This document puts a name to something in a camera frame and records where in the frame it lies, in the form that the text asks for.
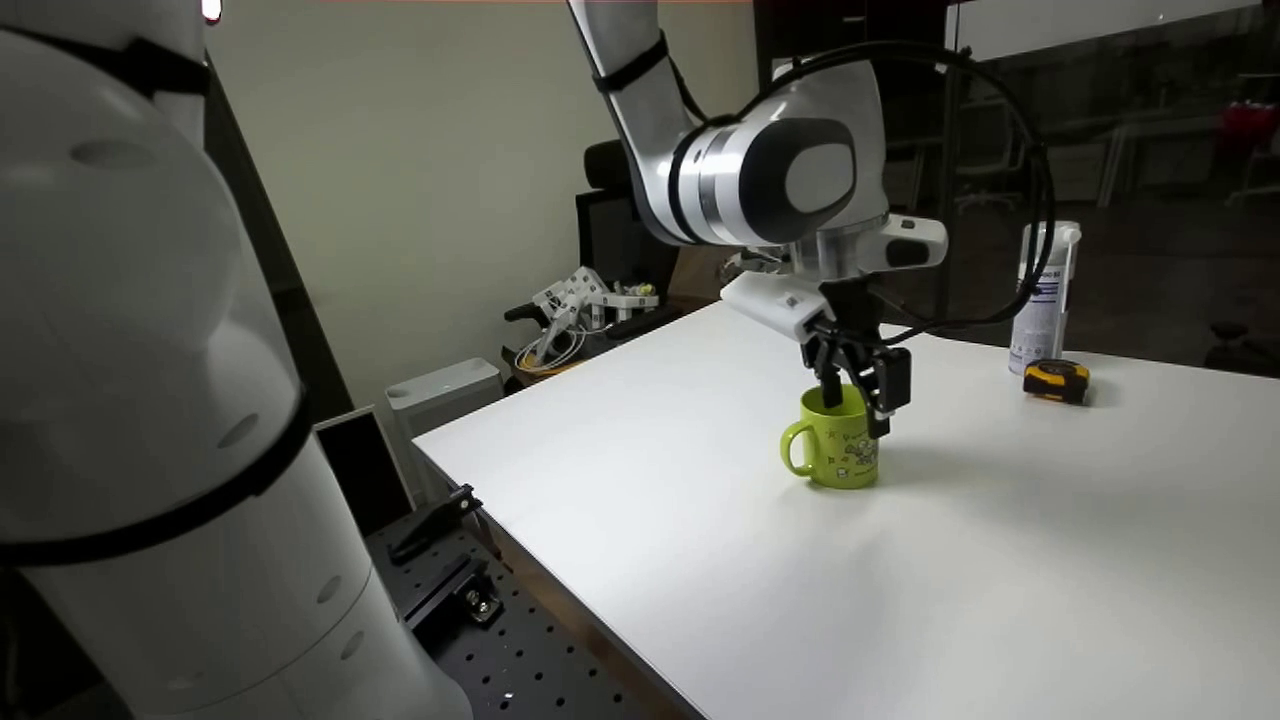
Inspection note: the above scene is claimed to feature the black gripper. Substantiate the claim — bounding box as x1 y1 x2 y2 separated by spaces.
801 281 911 436

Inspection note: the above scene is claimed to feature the green ceramic mug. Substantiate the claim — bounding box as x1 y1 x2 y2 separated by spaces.
780 383 881 487

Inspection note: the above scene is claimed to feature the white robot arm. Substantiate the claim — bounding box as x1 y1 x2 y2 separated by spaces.
0 0 947 720

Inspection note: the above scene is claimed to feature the white spray bottle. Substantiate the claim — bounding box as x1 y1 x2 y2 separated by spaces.
1010 221 1084 372

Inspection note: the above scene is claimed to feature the black office chair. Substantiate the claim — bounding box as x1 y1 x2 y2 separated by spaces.
577 140 677 290

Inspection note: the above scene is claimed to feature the white black robot toy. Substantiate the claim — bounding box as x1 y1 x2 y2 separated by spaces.
503 266 660 374

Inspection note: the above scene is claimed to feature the black clamp on table edge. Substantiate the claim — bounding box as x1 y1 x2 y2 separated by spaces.
388 484 481 562

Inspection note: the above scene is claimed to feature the grey box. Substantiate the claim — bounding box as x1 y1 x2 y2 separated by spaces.
385 354 503 436

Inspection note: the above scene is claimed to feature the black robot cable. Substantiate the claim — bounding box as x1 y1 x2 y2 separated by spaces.
666 34 1059 352

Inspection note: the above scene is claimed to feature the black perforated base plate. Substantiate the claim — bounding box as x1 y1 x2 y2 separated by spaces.
368 511 682 720

